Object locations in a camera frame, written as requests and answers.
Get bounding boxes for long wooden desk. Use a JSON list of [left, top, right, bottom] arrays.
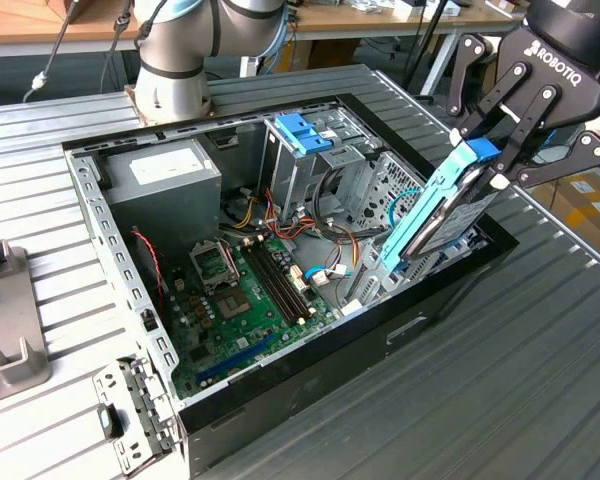
[[0, 0, 531, 96]]

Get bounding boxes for blue plastic drive latch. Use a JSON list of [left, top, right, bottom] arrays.
[[274, 113, 335, 156]]

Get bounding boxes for hard disk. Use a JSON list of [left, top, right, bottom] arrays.
[[379, 137, 504, 274]]

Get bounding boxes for cardboard box with labels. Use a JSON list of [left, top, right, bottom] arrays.
[[532, 169, 600, 256]]

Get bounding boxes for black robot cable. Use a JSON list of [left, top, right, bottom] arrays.
[[22, 0, 84, 104]]

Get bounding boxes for metal socket cover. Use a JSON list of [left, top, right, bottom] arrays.
[[188, 239, 241, 294]]

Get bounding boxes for green motherboard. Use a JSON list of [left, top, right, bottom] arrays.
[[167, 234, 341, 401]]

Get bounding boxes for black RAM slot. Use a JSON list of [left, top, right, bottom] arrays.
[[257, 238, 316, 316], [244, 241, 305, 324]]

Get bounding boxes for blue expansion slot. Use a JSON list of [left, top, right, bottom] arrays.
[[194, 334, 276, 381]]

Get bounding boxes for blue wire with white plug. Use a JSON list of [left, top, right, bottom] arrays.
[[304, 267, 351, 289]]

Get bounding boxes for black tripod stand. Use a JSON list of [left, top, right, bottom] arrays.
[[402, 0, 451, 94]]

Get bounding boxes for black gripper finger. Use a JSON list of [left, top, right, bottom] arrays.
[[489, 84, 600, 190], [447, 33, 531, 146]]

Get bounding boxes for open black PC case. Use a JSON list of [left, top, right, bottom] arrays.
[[61, 92, 520, 471]]

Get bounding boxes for hinged metal slot bracket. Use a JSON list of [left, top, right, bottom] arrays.
[[92, 354, 184, 476]]

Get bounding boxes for grey parts rack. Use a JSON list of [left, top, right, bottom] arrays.
[[0, 239, 51, 409]]

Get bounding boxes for metal disk bay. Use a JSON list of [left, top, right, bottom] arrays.
[[347, 234, 481, 311]]

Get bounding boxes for coloured wire bundle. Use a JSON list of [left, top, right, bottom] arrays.
[[219, 187, 364, 266]]

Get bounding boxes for grey metal drive cage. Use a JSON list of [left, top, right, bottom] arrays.
[[257, 112, 381, 231]]

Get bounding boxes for blue data wire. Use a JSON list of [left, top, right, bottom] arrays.
[[387, 191, 425, 230]]

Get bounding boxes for grey Dell power supply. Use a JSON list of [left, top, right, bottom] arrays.
[[99, 138, 224, 251]]

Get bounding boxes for black case fan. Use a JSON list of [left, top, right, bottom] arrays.
[[128, 227, 170, 301]]

